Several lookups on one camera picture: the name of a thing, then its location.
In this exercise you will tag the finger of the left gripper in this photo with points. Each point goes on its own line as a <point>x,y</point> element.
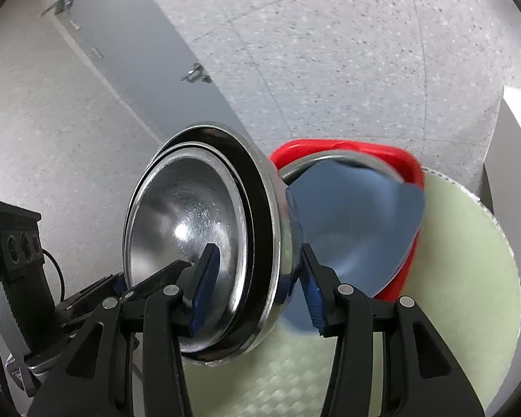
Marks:
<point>80,305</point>
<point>167,276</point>

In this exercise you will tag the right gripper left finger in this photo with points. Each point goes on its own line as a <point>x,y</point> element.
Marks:
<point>93,375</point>

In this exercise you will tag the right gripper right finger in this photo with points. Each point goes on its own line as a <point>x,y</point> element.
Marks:
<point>421,376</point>

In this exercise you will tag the blue wavy plate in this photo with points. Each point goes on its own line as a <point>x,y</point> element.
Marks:
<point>358,221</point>

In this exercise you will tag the green checkered table mat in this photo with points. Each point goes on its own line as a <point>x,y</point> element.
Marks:
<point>465,279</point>

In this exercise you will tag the red plastic basin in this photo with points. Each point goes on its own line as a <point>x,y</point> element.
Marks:
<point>405,164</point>

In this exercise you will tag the white sink counter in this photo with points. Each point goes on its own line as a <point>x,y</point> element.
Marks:
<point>503,158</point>

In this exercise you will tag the door closer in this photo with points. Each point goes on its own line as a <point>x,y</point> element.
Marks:
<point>57,6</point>

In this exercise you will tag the grey door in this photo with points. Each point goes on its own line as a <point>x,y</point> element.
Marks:
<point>142,57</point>

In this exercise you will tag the door handle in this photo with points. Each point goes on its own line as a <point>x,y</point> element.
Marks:
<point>197,73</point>

